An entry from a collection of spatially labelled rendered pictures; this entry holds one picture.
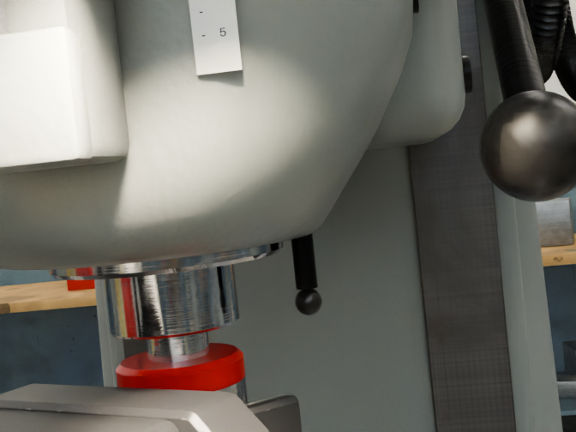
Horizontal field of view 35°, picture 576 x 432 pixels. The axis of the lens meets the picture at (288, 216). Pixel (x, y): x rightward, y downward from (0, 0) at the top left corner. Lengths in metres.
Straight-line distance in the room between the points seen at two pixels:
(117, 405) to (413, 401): 0.45
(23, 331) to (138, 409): 4.75
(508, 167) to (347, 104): 0.05
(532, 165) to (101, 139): 0.11
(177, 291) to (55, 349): 4.67
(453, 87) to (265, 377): 0.36
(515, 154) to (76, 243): 0.12
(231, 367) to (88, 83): 0.14
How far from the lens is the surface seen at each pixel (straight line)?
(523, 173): 0.24
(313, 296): 0.32
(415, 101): 0.42
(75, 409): 0.30
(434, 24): 0.43
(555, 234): 4.03
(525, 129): 0.24
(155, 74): 0.24
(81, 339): 4.92
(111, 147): 0.22
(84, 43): 0.22
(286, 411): 0.34
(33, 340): 5.02
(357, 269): 0.70
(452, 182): 0.69
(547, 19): 0.54
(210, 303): 0.32
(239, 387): 0.33
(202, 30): 0.24
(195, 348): 0.33
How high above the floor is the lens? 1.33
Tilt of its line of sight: 3 degrees down
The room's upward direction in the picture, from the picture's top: 6 degrees counter-clockwise
